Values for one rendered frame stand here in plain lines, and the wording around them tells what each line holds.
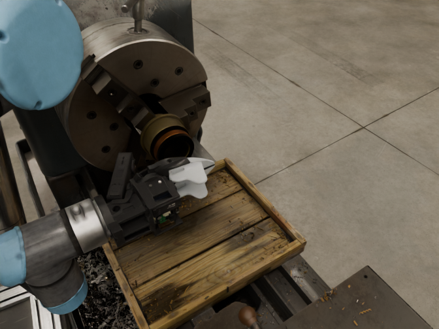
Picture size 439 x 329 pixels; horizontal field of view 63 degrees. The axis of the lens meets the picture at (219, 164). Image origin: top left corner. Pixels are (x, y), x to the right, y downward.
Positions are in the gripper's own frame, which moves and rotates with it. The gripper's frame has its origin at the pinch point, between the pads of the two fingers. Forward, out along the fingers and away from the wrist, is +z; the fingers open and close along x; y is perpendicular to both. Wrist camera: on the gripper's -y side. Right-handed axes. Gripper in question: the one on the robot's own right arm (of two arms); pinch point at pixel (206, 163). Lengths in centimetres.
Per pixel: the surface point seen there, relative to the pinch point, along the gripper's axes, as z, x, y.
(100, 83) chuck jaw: -11.2, 11.4, -16.9
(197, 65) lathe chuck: 9.6, 7.8, -19.3
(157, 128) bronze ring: -4.9, 4.3, -8.8
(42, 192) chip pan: -31, -54, -68
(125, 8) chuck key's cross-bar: -4.7, 23.5, -15.6
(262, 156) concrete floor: 88, -108, -85
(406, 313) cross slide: 14.8, -10.5, 35.9
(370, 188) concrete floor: 124, -108, -31
